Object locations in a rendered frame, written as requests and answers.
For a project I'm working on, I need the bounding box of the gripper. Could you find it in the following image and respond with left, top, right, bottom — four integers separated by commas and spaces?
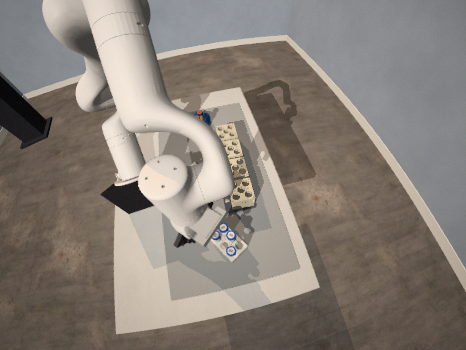
170, 202, 213, 248

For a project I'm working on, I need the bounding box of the blue tube rack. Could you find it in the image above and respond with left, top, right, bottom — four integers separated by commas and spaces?
203, 113, 210, 125

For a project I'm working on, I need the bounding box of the beige bucket adapter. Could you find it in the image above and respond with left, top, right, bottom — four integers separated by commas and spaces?
230, 178, 255, 210
216, 123, 238, 141
229, 157, 249, 181
222, 139, 243, 159

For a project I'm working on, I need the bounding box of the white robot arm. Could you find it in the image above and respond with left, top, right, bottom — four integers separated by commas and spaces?
42, 0, 234, 247

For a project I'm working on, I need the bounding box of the beige tube rack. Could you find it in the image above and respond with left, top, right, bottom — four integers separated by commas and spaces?
211, 229, 248, 263

